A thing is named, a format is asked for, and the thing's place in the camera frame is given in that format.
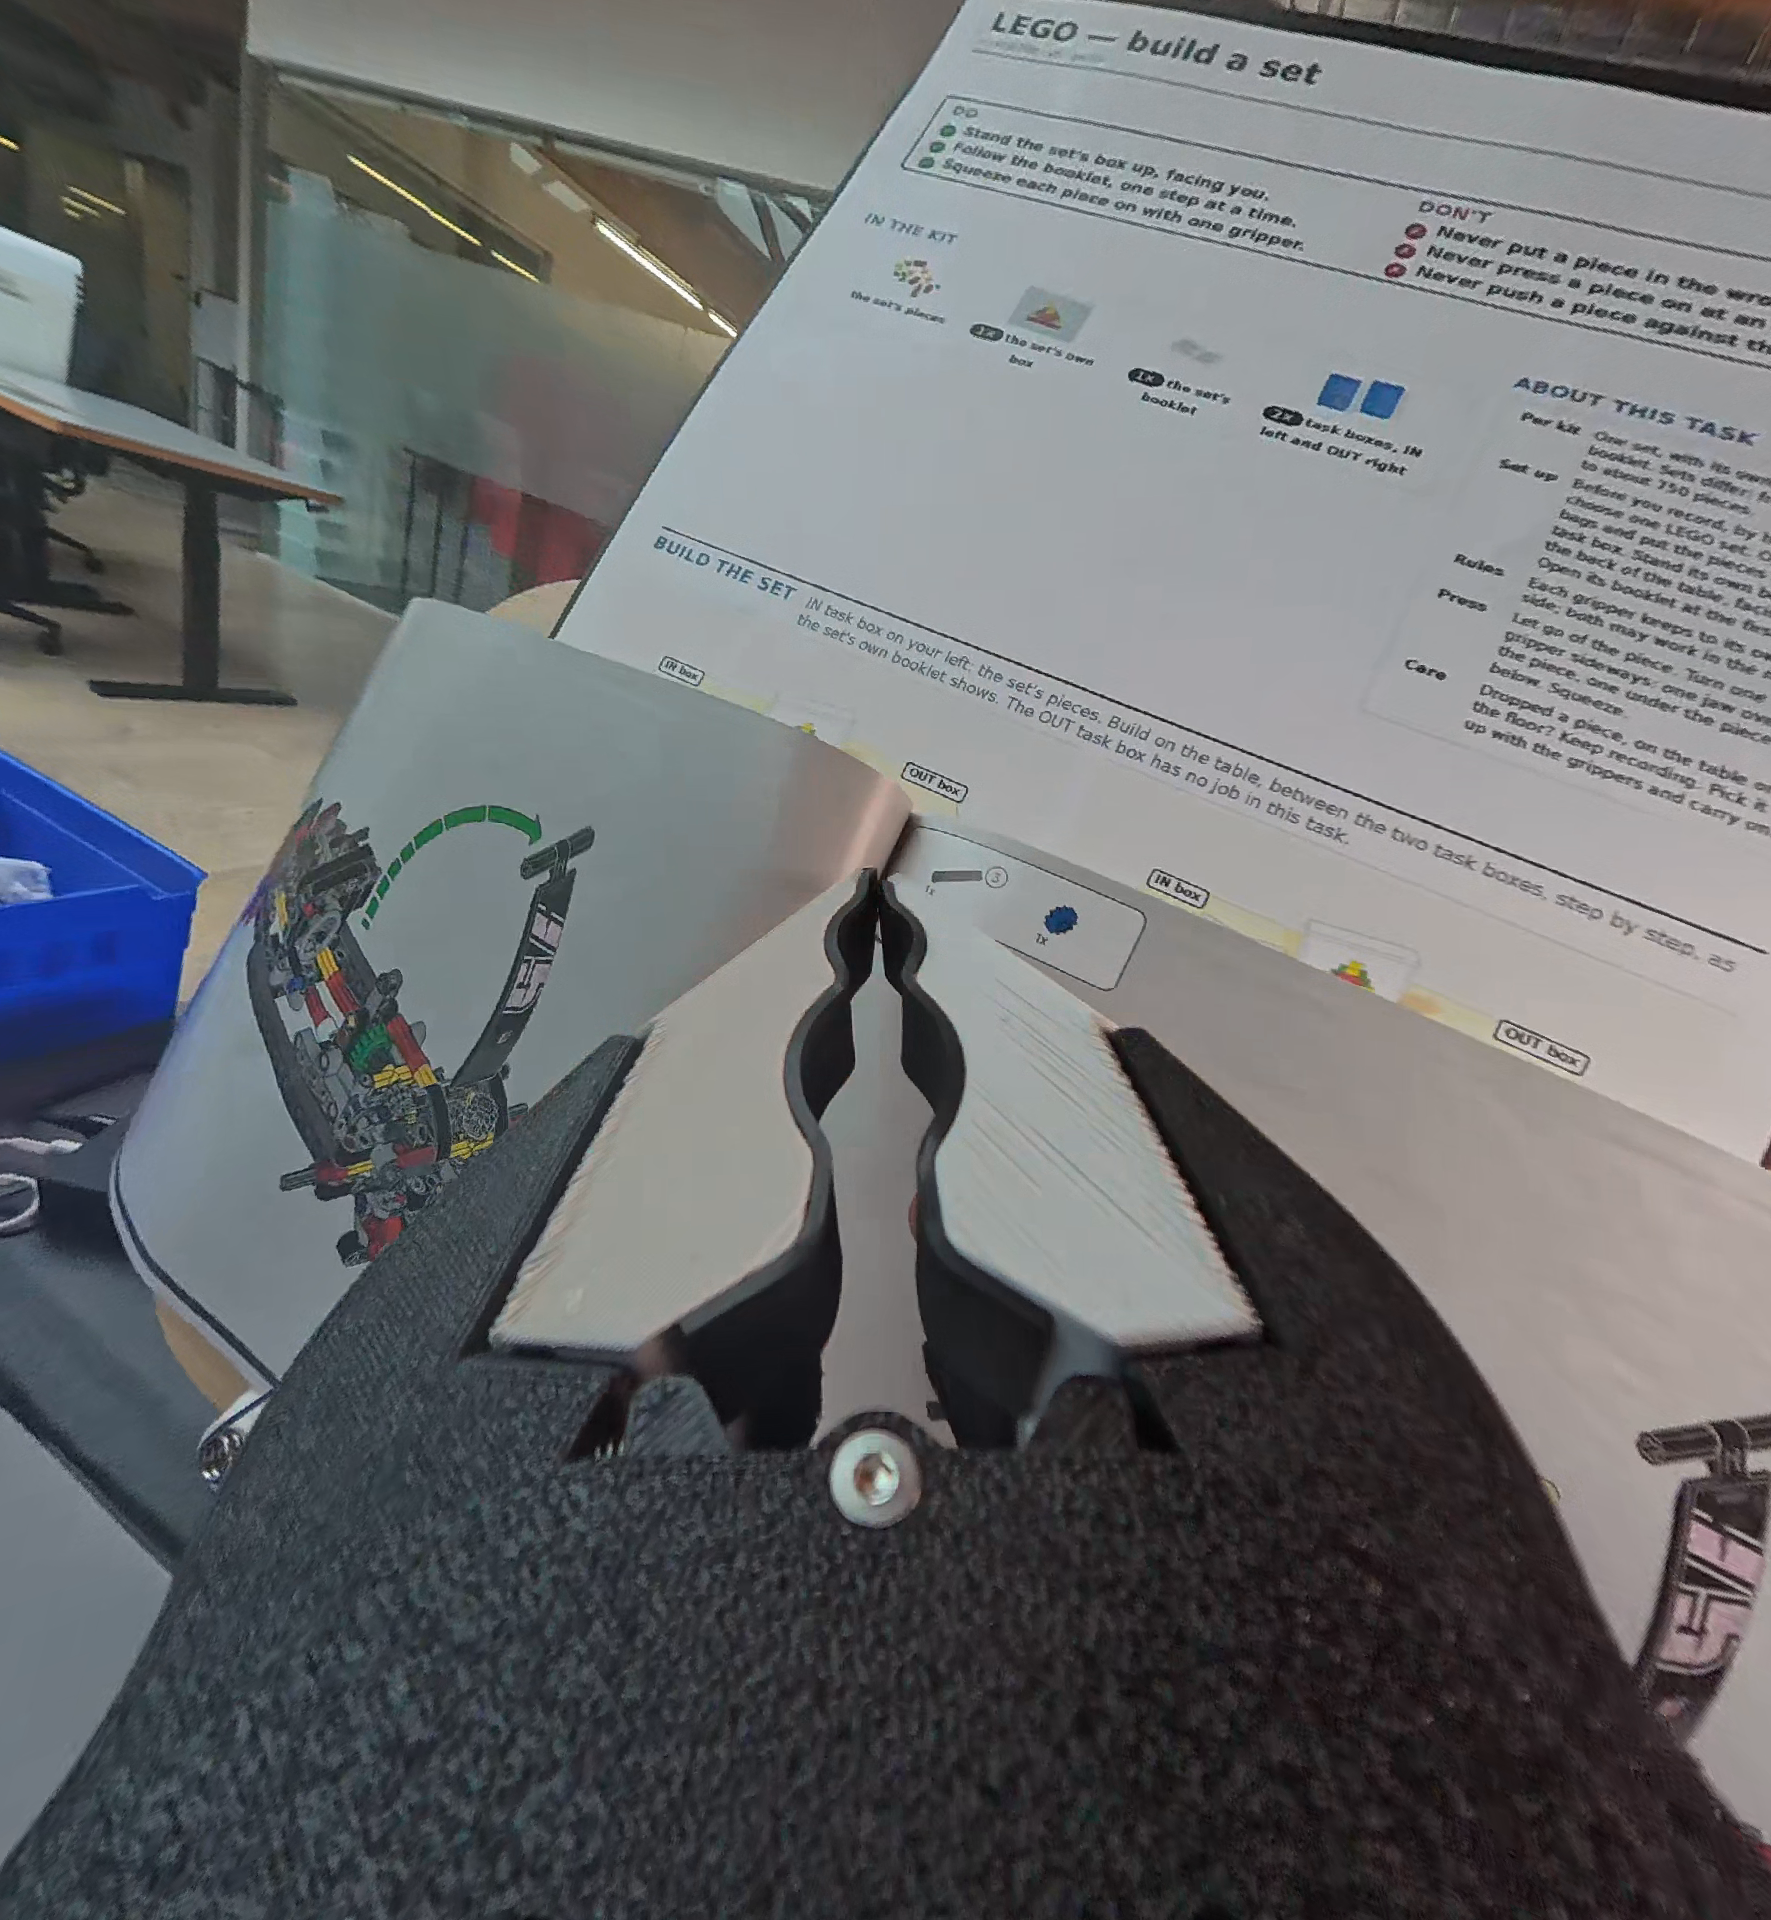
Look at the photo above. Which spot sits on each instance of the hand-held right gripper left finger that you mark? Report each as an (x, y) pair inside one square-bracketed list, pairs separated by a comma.
[(676, 1185)]

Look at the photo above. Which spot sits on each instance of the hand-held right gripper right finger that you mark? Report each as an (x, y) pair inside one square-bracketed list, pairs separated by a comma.
[(1080, 1185)]

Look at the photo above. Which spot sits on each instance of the instruction booklet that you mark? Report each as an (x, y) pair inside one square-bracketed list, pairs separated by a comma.
[(601, 748)]

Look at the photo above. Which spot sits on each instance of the printed task sheet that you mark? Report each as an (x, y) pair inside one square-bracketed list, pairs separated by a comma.
[(1201, 601)]

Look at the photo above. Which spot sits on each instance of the blue plastic bin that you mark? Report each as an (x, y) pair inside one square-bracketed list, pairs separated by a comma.
[(76, 959)]

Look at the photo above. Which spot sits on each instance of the office table black legs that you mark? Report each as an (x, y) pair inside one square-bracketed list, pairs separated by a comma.
[(150, 435)]

